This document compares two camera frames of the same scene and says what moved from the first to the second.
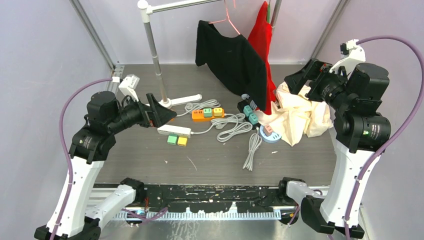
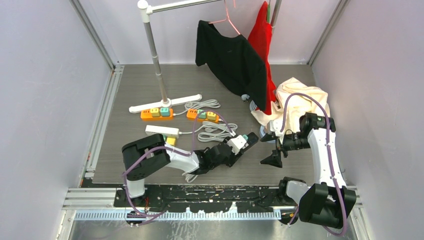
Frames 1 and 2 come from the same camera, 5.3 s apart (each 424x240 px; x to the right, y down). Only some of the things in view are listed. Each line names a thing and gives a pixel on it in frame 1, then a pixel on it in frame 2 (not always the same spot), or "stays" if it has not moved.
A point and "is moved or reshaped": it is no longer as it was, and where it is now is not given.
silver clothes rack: (147, 9) stays
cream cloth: (294, 115) stays
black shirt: (233, 63) stays
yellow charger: (182, 141) → (171, 141)
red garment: (260, 36) stays
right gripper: (296, 81) → (274, 159)
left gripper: (161, 114) → (229, 162)
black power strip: (241, 105) is moved or reshaped
